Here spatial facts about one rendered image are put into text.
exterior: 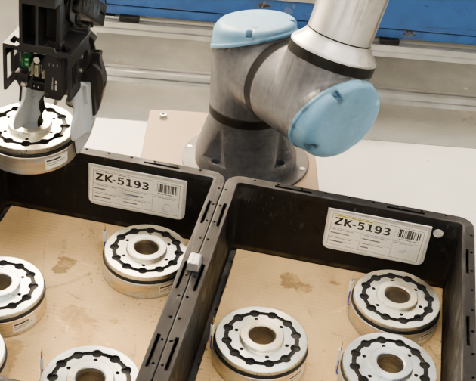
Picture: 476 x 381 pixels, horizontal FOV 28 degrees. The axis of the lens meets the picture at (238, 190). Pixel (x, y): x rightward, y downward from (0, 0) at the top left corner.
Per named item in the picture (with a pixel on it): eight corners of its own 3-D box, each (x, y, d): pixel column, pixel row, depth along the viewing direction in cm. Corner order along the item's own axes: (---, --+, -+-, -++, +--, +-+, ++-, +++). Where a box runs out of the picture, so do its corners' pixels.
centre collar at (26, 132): (17, 111, 108) (17, 106, 108) (58, 118, 107) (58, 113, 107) (0, 133, 104) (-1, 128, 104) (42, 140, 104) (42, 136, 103)
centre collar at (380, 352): (367, 346, 103) (369, 342, 103) (412, 354, 103) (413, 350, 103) (366, 379, 99) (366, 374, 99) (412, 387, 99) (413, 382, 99)
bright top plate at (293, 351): (219, 305, 107) (219, 301, 107) (307, 315, 107) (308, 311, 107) (210, 370, 99) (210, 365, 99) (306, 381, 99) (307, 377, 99)
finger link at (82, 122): (61, 173, 102) (47, 97, 97) (78, 147, 107) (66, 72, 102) (89, 175, 102) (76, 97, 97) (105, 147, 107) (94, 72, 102)
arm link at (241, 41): (258, 75, 144) (264, -9, 136) (313, 113, 135) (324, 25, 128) (191, 94, 138) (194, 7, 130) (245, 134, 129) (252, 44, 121)
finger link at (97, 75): (66, 116, 103) (53, 41, 99) (71, 108, 105) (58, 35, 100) (106, 117, 102) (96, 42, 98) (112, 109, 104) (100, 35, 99)
